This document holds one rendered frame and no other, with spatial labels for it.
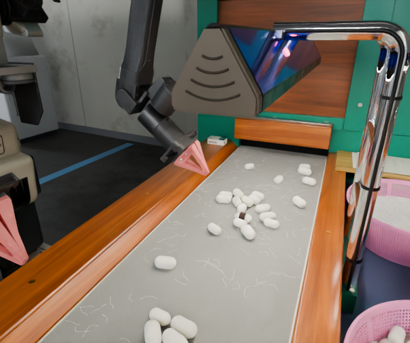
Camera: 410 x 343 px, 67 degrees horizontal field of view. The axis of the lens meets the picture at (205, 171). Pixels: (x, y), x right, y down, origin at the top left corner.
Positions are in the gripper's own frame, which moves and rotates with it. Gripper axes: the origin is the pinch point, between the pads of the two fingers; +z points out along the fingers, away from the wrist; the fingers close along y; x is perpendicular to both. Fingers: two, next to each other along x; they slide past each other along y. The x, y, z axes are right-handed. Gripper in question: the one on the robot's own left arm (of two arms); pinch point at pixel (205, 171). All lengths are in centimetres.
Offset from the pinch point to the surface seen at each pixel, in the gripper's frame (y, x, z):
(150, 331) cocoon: -38.5, -2.0, 9.7
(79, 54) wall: 234, 160, -196
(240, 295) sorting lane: -26.2, -5.7, 17.4
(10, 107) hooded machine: 163, 223, -192
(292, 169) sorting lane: 27.3, -5.0, 17.8
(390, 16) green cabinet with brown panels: 41, -48, 5
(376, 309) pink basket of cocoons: -24.4, -19.8, 29.1
